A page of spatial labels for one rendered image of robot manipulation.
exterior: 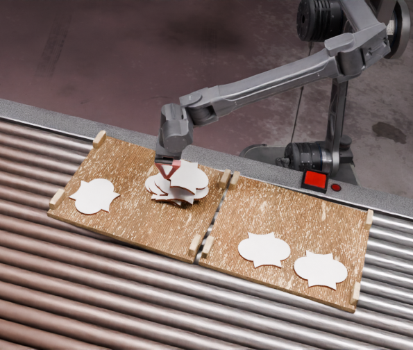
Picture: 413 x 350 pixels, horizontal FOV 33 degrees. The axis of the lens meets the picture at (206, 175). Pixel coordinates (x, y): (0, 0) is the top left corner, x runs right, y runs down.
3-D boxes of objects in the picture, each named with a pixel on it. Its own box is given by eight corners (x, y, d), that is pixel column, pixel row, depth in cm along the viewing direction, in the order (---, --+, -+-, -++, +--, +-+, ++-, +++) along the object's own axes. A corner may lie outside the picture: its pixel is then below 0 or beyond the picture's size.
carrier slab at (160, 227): (102, 137, 208) (102, 133, 207) (230, 178, 202) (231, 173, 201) (46, 216, 183) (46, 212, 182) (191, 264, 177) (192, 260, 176)
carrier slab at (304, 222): (233, 177, 202) (234, 173, 201) (371, 217, 197) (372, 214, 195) (198, 264, 177) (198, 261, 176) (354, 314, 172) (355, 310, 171)
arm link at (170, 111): (183, 100, 172) (160, 99, 171) (186, 117, 167) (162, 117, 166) (181, 121, 176) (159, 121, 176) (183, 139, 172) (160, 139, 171)
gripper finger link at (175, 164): (180, 167, 185) (183, 141, 179) (178, 185, 180) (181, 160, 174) (155, 164, 185) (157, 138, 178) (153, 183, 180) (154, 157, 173)
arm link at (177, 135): (212, 114, 175) (200, 89, 169) (217, 144, 167) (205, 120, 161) (167, 129, 176) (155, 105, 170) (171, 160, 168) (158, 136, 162)
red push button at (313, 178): (305, 173, 208) (307, 169, 207) (325, 178, 207) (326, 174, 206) (303, 186, 203) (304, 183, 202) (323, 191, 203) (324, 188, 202)
